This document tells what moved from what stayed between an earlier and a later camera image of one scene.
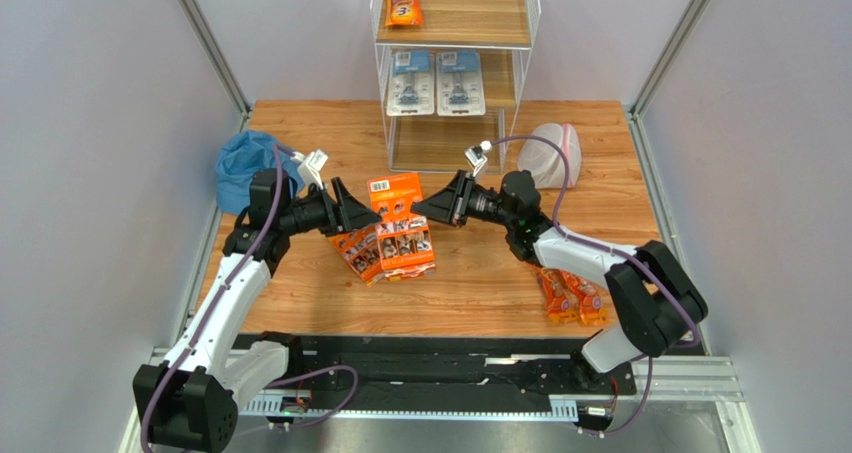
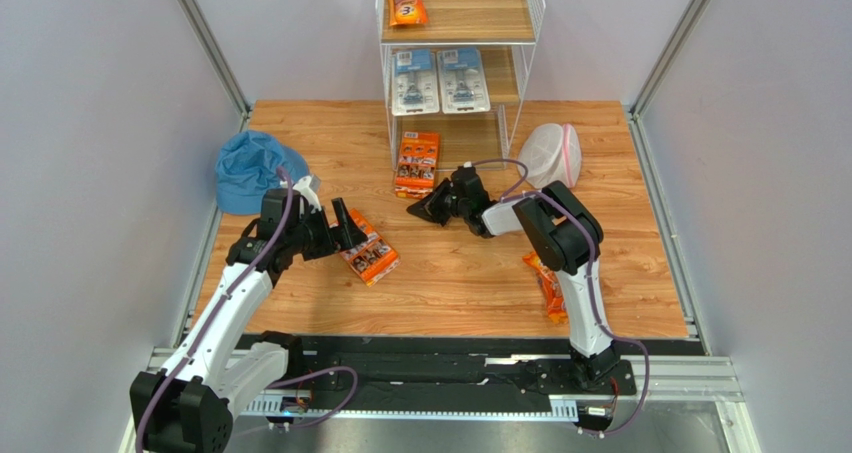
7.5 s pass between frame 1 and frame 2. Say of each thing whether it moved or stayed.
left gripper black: moved
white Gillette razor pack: stayed
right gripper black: stayed
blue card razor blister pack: stayed
